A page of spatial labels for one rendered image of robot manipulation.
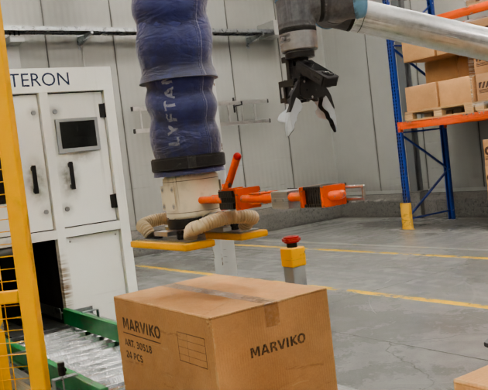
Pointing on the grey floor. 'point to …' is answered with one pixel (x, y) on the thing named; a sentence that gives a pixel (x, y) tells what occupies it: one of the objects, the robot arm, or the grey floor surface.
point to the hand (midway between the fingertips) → (314, 135)
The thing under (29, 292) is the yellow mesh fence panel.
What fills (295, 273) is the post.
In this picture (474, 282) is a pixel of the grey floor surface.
